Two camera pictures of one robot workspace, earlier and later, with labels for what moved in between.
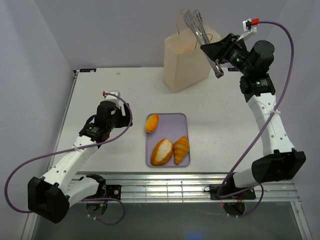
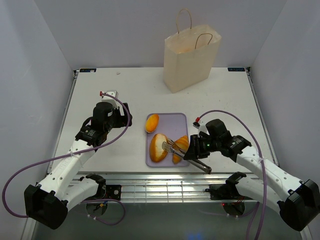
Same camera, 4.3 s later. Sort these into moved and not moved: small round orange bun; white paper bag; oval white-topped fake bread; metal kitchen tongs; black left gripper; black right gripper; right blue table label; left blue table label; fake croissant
Moved: oval white-topped fake bread; black right gripper; metal kitchen tongs
Not moved: black left gripper; left blue table label; white paper bag; right blue table label; small round orange bun; fake croissant
